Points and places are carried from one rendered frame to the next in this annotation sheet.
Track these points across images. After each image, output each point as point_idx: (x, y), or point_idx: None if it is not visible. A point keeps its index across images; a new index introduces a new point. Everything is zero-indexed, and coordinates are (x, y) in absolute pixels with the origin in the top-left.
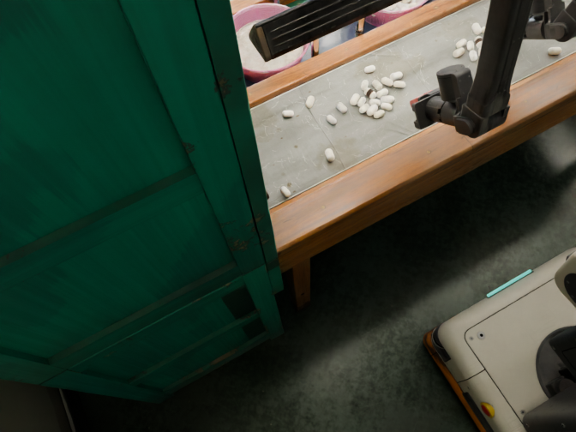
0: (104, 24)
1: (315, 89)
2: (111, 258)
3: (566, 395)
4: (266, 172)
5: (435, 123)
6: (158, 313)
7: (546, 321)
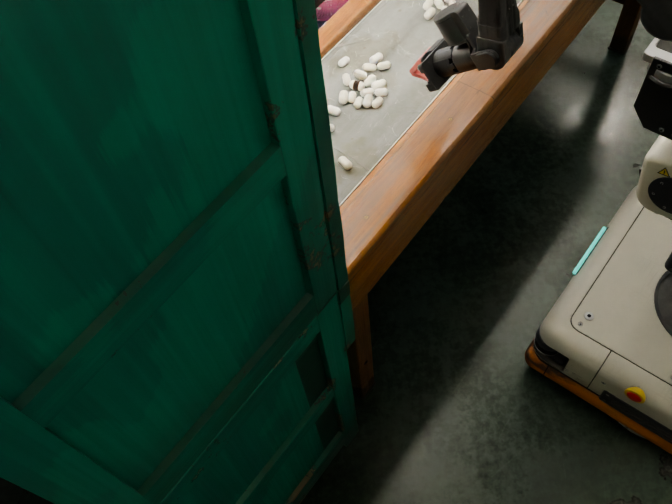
0: None
1: None
2: (203, 294)
3: None
4: None
5: (441, 90)
6: (244, 388)
7: (647, 271)
